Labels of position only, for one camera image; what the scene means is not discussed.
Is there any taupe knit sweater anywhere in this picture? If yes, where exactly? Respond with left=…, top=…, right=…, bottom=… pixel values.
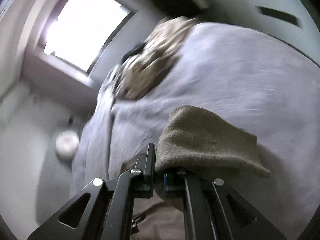
left=120, top=104, right=272, bottom=240

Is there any beige knitted clothes pile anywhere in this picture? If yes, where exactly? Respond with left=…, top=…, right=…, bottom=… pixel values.
left=114, top=16, right=197, bottom=101

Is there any white round cushion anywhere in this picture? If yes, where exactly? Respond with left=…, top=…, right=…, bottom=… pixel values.
left=55, top=130, right=80, bottom=161

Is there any lavender bed blanket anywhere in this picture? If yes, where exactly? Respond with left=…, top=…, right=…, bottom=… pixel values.
left=70, top=23, right=319, bottom=239

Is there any bright window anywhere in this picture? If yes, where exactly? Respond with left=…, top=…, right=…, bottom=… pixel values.
left=43, top=0, right=134, bottom=74

